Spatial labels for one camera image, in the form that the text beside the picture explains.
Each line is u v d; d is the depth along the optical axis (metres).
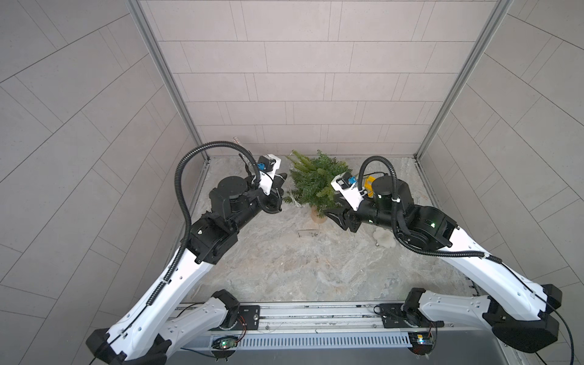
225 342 0.65
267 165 0.47
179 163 0.34
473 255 0.40
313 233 0.87
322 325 0.71
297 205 0.69
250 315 0.71
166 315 0.39
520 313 0.38
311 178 0.74
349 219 0.52
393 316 0.69
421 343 0.68
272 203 0.54
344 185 0.50
